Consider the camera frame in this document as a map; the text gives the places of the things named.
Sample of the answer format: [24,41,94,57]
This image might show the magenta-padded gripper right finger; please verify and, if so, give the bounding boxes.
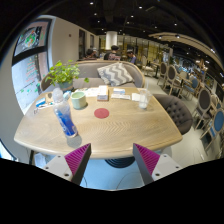
[132,143,183,185]

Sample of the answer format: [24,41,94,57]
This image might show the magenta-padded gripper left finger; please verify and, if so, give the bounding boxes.
[43,143,92,186]

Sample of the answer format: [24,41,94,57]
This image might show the clear blue-labelled drink bottle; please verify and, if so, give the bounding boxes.
[51,87,80,139]

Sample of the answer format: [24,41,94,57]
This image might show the flat round red coaster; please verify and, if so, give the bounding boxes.
[93,107,111,120]

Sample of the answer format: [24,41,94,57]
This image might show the light green cup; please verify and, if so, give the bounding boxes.
[70,91,88,110]

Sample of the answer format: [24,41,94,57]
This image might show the clear plastic cup with straw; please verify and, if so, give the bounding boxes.
[137,79,151,110]

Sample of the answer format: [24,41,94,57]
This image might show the small blue box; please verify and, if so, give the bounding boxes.
[35,97,47,108]

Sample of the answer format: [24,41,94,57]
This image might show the brown card stand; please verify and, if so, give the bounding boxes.
[44,91,55,104]

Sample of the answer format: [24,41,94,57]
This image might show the white flat packet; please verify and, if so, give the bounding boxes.
[110,93,132,101]

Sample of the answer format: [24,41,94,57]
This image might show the white orange box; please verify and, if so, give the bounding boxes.
[96,85,110,102]

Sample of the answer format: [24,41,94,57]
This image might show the potted green plant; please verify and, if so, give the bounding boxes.
[44,59,90,93]

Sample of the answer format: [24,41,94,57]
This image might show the large glass window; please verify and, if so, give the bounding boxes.
[11,51,51,114]

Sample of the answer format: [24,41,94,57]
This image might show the person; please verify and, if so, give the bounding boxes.
[103,44,122,62]
[83,48,98,61]
[125,49,138,65]

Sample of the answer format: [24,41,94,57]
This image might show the white round column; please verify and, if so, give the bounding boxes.
[105,30,118,51]

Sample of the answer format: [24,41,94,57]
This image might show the group of ceiling lights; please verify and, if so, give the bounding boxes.
[88,0,221,54]

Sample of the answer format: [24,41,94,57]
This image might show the dark table pedestal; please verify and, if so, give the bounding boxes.
[104,157,136,169]

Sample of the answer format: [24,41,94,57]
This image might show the framed wall picture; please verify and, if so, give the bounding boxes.
[13,19,53,58]

